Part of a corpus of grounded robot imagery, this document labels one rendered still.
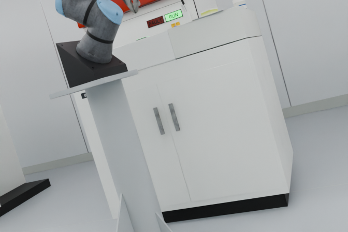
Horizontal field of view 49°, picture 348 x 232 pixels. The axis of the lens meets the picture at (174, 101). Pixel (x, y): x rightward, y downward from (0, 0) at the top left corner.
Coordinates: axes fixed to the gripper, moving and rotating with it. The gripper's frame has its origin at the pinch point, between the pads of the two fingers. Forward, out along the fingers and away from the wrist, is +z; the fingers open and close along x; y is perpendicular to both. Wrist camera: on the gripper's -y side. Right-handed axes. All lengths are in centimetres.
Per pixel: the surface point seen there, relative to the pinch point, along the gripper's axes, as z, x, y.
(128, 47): 16.7, 7.3, -3.9
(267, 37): 29, -39, 207
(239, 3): 8, -44, 48
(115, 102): 39, 3, -40
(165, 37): 17.6, -13.0, -3.9
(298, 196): 111, -52, 10
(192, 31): 19.0, -26.7, -3.9
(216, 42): 26.7, -36.0, -3.9
